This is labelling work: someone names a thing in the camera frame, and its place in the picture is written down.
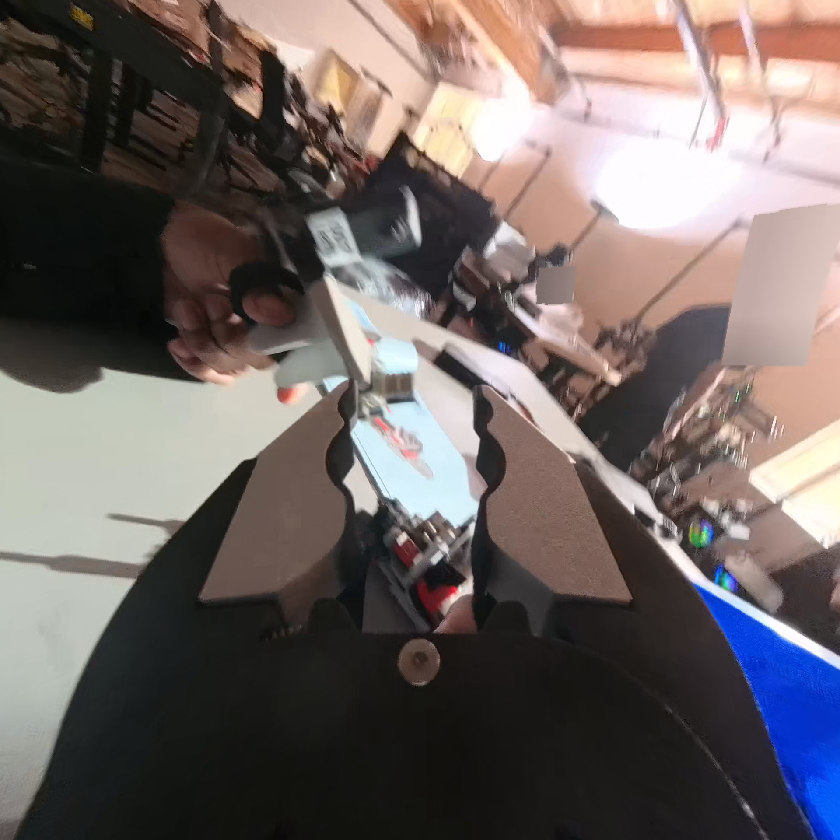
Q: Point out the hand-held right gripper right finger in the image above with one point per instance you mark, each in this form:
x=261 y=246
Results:
x=551 y=525

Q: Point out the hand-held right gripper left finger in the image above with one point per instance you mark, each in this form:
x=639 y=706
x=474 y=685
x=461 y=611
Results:
x=282 y=525

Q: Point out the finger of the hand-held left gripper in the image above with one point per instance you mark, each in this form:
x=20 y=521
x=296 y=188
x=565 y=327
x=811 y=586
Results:
x=341 y=328

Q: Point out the small grey grille brick assembly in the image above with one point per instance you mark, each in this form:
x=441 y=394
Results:
x=394 y=384

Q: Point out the black red toy truck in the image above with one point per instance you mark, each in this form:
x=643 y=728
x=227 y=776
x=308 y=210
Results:
x=420 y=551

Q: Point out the person's left forearm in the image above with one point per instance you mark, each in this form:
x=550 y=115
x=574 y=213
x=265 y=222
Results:
x=79 y=262

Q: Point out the grey desk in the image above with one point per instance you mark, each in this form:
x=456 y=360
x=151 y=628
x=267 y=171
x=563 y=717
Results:
x=98 y=459

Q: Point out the black desk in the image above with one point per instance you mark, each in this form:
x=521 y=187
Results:
x=131 y=52

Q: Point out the person's right hand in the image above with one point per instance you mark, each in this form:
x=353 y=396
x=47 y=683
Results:
x=459 y=617

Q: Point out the person's left hand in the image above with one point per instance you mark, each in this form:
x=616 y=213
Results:
x=203 y=262

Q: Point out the plastic-wrapped chair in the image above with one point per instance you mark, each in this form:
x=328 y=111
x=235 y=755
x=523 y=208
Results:
x=387 y=282

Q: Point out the black storage rack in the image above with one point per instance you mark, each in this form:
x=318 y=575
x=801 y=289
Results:
x=453 y=216

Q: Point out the blue instruction booklet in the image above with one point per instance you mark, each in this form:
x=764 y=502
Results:
x=453 y=472

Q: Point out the wooden table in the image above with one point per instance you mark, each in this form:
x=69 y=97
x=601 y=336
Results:
x=564 y=341

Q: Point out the black floor lamp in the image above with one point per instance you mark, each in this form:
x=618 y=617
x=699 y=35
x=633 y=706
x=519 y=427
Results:
x=602 y=211

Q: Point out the blue plastic bin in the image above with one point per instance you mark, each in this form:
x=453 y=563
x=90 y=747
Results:
x=787 y=689

